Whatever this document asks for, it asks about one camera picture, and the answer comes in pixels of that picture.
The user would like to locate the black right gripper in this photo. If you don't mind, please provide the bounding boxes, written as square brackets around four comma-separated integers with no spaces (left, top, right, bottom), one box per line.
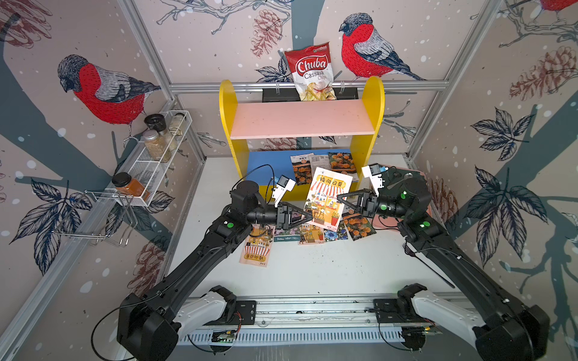
[339,189,412,223]

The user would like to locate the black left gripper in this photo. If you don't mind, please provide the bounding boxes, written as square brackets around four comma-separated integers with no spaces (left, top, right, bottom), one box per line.
[244,201,312,232]

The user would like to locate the purple flower seed bag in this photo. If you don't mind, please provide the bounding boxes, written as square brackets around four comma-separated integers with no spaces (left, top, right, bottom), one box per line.
[273,228,301,242]

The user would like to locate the striped shop seed bag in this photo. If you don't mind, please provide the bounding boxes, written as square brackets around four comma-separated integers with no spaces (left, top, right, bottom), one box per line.
[299,224,325,245]

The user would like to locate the orange marigold seed bag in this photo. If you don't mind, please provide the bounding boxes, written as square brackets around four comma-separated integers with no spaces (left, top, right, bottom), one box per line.
[343,213,376,242]

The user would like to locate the pink shop seed bag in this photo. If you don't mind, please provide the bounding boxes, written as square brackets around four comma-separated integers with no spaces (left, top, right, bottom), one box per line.
[239,227,274,268]
[305,167,353,232]

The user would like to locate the blue flower seed bag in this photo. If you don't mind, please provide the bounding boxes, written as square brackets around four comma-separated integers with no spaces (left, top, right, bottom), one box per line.
[324,228,349,242]

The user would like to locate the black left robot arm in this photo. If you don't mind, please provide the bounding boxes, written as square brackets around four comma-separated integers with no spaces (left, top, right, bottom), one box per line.
[117,180,312,360]

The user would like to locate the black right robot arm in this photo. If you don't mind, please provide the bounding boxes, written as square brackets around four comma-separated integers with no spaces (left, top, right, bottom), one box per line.
[337,167,550,360]

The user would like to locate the lower orange marigold bag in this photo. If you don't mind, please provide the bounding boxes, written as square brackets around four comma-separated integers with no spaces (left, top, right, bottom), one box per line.
[328,152,357,174]

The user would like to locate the white text seed bag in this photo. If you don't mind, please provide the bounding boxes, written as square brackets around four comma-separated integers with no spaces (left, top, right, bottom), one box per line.
[309,154,331,175]

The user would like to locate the dark marigold seed bag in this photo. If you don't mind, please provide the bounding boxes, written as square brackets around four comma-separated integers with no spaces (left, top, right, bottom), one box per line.
[291,153,313,185]

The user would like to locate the yellow shelf unit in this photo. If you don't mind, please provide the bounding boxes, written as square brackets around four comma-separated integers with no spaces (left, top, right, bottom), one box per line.
[219,77,385,177]

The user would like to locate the red Chuba chips bag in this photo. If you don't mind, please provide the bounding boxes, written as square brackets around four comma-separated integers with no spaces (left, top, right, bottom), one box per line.
[284,42,337,102]

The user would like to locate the pink tray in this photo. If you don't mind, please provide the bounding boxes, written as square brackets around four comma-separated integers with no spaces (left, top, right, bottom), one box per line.
[376,178,431,221]

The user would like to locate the dark green cloth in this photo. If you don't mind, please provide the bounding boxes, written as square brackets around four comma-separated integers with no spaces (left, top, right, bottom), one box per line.
[378,163,425,189]

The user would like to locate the pale spice jar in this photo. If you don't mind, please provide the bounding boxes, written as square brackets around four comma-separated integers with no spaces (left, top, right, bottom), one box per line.
[169,113,187,137]

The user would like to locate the silver lid spice jar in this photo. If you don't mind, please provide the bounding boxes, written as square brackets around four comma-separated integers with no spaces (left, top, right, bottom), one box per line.
[142,129,172,163]

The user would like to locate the black lid spice jar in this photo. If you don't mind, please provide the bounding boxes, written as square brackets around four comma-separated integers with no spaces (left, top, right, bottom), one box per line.
[144,114,167,135]

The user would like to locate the orange spice jar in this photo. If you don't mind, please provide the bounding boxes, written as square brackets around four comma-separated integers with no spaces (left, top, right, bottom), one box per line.
[111,172,145,197]

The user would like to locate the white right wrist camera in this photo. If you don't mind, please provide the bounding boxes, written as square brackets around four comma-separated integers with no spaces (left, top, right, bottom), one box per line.
[361,163,389,196]

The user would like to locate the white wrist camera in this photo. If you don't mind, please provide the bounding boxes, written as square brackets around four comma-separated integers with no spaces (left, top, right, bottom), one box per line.
[272,175,296,208]
[361,163,389,196]

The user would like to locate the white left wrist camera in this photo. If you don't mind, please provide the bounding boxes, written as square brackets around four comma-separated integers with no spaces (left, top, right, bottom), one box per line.
[272,175,296,208]

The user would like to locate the pink handled spoon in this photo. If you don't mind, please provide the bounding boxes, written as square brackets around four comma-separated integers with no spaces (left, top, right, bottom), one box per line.
[387,172,413,190]

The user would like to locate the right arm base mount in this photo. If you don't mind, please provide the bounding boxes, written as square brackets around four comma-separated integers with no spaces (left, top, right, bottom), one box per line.
[372,284,434,325]

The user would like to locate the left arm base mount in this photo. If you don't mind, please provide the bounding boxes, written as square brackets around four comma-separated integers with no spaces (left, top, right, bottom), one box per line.
[204,285,257,326]

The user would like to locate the black wall holder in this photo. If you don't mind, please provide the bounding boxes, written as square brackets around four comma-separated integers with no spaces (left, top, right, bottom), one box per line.
[262,87,359,102]

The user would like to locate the white wire spice rack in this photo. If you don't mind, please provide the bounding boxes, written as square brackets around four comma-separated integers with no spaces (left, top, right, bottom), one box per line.
[118,110,191,211]

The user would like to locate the metal wire hook rack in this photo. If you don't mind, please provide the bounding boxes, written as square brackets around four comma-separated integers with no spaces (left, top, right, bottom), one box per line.
[51,189,138,248]

